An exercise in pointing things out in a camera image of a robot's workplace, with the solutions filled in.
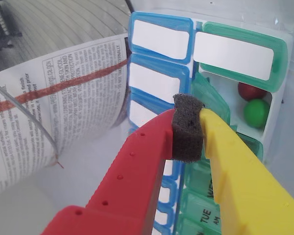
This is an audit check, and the printed paper sheet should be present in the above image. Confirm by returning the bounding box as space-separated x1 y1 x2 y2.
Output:
0 33 129 199

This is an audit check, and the red candy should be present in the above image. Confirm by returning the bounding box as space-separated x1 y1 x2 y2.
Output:
237 82 268 101

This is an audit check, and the black cable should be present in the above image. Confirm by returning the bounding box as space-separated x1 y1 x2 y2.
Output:
125 0 136 13

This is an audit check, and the green candy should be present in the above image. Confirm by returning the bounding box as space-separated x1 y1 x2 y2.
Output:
243 98 270 129

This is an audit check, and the thin grey wire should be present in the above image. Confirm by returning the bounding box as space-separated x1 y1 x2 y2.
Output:
0 78 59 157

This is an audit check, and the weekly pill organizer box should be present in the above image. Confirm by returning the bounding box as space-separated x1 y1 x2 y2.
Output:
127 11 294 235

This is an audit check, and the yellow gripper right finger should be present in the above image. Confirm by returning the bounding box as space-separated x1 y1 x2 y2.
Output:
198 108 294 235

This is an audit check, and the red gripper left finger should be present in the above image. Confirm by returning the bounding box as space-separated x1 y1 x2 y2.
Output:
40 94 204 235

